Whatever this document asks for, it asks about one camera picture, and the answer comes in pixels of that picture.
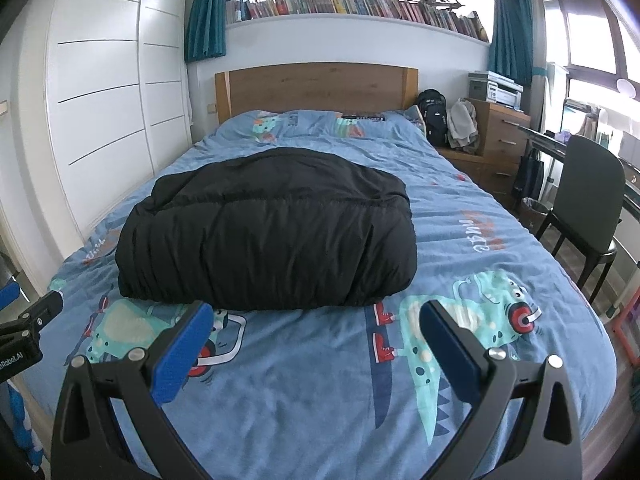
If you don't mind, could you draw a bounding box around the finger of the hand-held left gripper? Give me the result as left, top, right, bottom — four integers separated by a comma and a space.
0, 282, 22, 313
0, 291, 65, 337

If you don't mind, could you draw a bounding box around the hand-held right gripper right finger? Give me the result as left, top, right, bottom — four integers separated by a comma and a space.
419, 300, 583, 480

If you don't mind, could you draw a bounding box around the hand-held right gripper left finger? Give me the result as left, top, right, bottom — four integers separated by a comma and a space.
50, 300, 216, 480

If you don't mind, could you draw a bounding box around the black puffer coat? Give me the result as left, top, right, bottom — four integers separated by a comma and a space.
115, 147, 418, 309

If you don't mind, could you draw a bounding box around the beige clothes pile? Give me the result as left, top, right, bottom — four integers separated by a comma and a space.
446, 99, 482, 153

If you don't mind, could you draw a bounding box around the person's left hand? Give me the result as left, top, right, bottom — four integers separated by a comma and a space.
10, 382, 46, 471

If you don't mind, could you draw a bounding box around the bed with blue dinosaur cover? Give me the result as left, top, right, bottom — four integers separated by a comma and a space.
47, 108, 617, 480

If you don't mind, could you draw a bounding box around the waste bin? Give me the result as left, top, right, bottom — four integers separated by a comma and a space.
520, 197, 551, 233

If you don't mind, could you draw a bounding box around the pink rack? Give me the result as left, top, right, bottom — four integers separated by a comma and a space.
612, 305, 640, 366

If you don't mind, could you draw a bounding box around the dark hanging bag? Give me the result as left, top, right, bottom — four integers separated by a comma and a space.
512, 155, 543, 201

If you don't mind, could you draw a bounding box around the black chair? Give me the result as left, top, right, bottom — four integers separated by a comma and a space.
536, 135, 627, 306

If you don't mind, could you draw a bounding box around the wooden dresser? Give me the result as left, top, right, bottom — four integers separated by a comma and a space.
435, 97, 532, 201

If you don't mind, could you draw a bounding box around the white wardrobe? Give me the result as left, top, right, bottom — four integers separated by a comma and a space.
42, 0, 193, 246

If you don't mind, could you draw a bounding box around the glass desk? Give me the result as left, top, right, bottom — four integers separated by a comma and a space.
517, 125, 640, 221

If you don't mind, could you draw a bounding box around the black backpack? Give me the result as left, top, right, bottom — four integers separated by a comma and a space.
416, 89, 449, 148

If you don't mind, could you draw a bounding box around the white printer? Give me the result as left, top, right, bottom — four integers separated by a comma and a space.
467, 70, 525, 110

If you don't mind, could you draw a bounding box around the wooden bed headboard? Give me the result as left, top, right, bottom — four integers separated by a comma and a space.
215, 62, 420, 126

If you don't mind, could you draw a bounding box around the teal curtain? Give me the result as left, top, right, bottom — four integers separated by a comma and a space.
185, 0, 231, 63
487, 0, 536, 88

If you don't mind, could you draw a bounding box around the model airplane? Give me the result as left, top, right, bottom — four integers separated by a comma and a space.
417, 0, 468, 13

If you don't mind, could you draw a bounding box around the row of books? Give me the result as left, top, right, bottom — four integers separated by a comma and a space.
225, 0, 491, 43

